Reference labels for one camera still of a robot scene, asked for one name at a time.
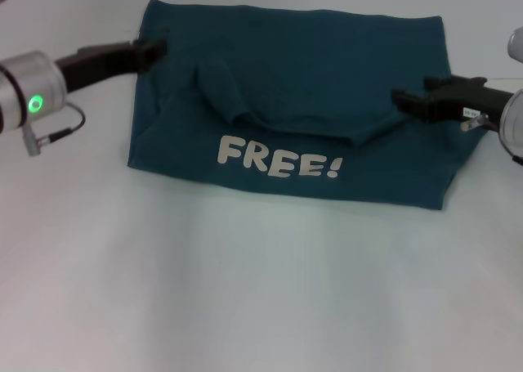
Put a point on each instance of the blue t-shirt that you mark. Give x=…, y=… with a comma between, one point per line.
x=306, y=82

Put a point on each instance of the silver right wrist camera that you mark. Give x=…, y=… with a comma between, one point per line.
x=515, y=45

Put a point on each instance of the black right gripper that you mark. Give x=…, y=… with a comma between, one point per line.
x=470, y=98

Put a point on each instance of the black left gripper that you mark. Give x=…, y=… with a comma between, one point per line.
x=98, y=65

